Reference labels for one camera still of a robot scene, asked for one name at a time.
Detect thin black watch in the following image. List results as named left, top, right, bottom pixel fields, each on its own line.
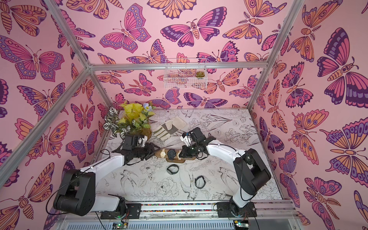
left=195, top=175, right=207, bottom=189

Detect black round watch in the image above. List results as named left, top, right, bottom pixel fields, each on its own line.
left=166, top=164, right=179, bottom=175

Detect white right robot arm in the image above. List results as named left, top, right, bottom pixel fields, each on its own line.
left=179, top=127, right=271, bottom=216

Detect potted plant yellow leaves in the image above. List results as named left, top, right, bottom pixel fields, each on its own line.
left=103, top=103, right=156, bottom=139

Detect translucent beige watch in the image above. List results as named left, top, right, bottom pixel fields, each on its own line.
left=177, top=150, right=185, bottom=161

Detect wooden watch stand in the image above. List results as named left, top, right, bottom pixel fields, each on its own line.
left=154, top=149, right=196, bottom=163

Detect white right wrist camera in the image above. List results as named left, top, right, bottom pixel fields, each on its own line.
left=180, top=133, right=192, bottom=147

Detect small green succulent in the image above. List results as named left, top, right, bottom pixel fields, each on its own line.
left=195, top=71, right=206, bottom=78

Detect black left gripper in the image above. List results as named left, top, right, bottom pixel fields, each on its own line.
left=132, top=142, right=161, bottom=161

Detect black chunky sport watch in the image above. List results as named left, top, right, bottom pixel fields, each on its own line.
left=167, top=149, right=177, bottom=162

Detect white wire wall basket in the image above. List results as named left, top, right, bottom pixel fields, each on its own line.
left=163, top=57, right=208, bottom=89

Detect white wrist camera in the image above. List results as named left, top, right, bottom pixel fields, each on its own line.
left=180, top=133, right=192, bottom=147
left=138, top=135, right=148, bottom=148

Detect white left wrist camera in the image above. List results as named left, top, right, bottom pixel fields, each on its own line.
left=138, top=135, right=148, bottom=148

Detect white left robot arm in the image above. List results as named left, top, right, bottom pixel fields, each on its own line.
left=53, top=135, right=160, bottom=219

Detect cream grey gardening glove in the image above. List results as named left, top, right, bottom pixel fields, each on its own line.
left=152, top=117, right=187, bottom=141

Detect cream strap watch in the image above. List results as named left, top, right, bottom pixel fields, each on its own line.
left=160, top=149, right=167, bottom=158

